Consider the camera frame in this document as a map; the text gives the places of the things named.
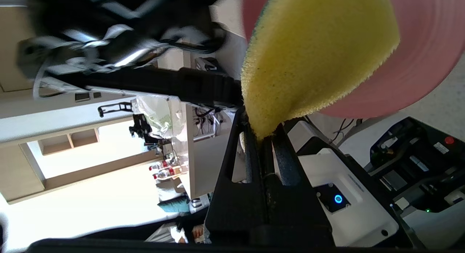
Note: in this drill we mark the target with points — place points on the white black robot base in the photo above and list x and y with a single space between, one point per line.
417 166

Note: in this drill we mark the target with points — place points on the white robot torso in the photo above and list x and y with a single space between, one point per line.
356 209

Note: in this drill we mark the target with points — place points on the beige open shelf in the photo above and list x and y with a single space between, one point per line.
69 142

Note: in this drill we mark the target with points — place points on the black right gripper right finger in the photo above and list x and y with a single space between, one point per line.
298 216

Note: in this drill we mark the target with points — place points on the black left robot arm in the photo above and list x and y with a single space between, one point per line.
127 46

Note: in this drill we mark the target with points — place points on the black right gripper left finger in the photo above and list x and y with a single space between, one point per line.
236 209

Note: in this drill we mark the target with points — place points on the pink plate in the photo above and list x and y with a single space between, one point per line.
428 57

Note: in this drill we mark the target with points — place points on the plastic bottle red cap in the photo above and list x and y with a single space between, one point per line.
163 167
169 174

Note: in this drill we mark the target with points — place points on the yellow green sponge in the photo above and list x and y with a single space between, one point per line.
312 53

